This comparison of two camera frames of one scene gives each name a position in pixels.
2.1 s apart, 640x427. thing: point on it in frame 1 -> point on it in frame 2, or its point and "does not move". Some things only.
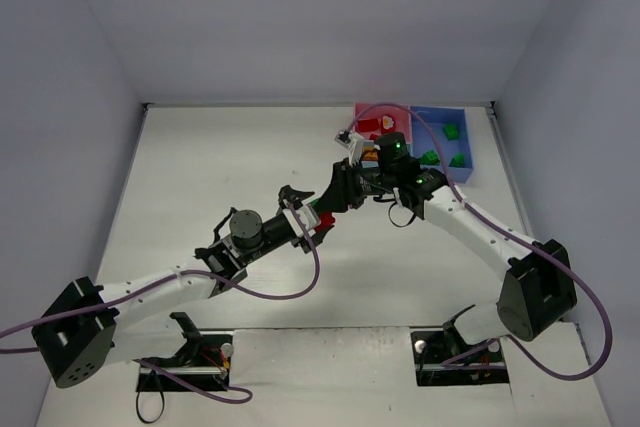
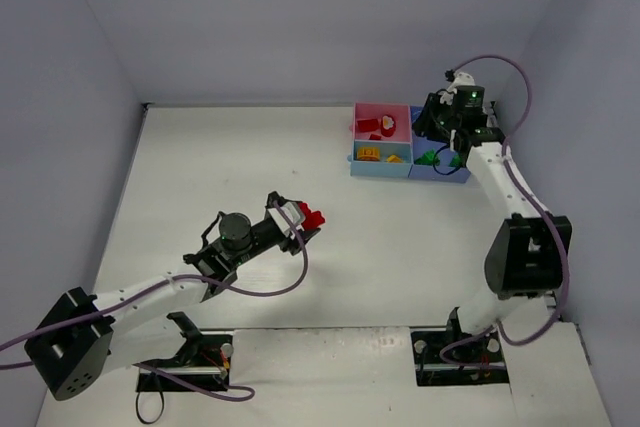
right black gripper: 354,185 -> 427,123
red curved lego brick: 368,125 does not move
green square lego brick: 429,158 does not move
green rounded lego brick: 458,160 does not move
